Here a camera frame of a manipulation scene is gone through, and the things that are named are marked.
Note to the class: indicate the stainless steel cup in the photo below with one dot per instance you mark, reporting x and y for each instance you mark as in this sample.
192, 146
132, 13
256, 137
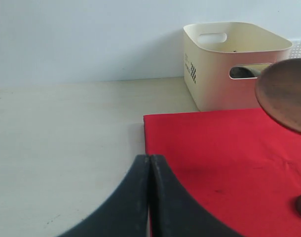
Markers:
241, 72

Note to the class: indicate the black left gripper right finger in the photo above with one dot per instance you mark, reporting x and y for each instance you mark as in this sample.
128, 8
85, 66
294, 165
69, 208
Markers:
173, 211

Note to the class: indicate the white perforated plastic basket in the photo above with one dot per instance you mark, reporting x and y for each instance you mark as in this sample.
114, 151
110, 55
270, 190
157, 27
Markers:
296, 49

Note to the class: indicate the cream plastic bin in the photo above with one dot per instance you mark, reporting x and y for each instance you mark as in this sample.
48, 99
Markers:
211, 50

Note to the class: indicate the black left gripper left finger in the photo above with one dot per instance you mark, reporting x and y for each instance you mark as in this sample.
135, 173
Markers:
125, 212

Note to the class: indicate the round wooden plate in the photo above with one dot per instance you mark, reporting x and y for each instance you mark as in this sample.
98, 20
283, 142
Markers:
278, 92

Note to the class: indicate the red tablecloth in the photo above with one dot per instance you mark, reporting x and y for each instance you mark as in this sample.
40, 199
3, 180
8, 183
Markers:
240, 165

